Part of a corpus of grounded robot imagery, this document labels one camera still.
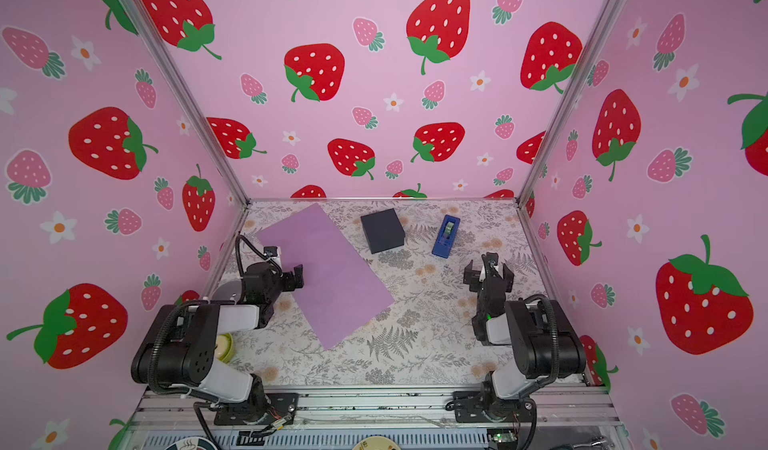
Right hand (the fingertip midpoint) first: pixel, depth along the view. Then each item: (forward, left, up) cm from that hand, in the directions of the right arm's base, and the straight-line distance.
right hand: (490, 263), depth 91 cm
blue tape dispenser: (+13, +13, -5) cm, 19 cm away
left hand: (-6, +65, -3) cm, 65 cm away
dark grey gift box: (+14, +36, -6) cm, 39 cm away
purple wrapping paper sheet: (-10, +47, -9) cm, 49 cm away
